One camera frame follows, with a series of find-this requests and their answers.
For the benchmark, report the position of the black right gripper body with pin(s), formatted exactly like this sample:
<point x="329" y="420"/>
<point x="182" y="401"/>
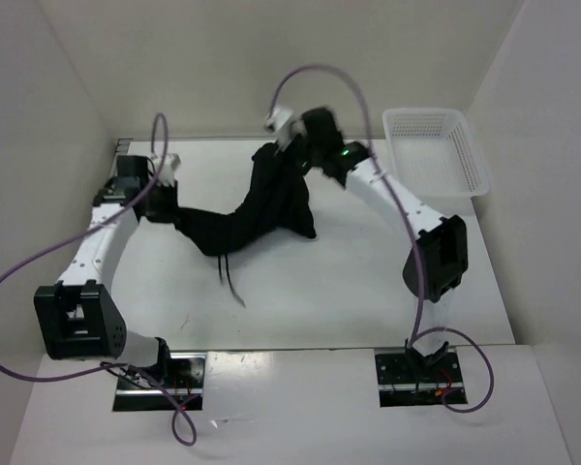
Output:
<point x="306" y="154"/>

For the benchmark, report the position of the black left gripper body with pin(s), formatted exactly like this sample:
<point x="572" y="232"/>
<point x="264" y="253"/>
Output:
<point x="162" y="203"/>

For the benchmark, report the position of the black shorts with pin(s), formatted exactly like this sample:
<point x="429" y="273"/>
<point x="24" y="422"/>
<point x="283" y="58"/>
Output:
<point x="278" y="197"/>

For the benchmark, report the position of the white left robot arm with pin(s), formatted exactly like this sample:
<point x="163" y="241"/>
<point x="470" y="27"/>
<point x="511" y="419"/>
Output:
<point x="77" y="315"/>

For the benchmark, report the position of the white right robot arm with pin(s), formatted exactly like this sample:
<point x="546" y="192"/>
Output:
<point x="438" y="257"/>

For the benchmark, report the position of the white plastic basket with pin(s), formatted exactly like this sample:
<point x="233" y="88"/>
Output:
<point x="433" y="153"/>

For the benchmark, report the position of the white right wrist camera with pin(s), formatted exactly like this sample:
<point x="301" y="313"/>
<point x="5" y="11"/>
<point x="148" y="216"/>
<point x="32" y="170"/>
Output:
<point x="278" y="121"/>

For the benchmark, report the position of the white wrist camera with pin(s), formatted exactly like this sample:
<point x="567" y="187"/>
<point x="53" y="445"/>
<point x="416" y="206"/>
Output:
<point x="164" y="168"/>
<point x="278" y="121"/>

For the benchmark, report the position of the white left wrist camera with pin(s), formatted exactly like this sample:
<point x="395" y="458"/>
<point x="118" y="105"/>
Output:
<point x="164" y="168"/>

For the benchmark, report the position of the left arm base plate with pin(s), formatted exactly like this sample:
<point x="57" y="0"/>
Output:
<point x="184" y="381"/>

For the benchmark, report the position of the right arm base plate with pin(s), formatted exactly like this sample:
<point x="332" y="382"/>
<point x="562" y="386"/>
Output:
<point x="400" y="384"/>

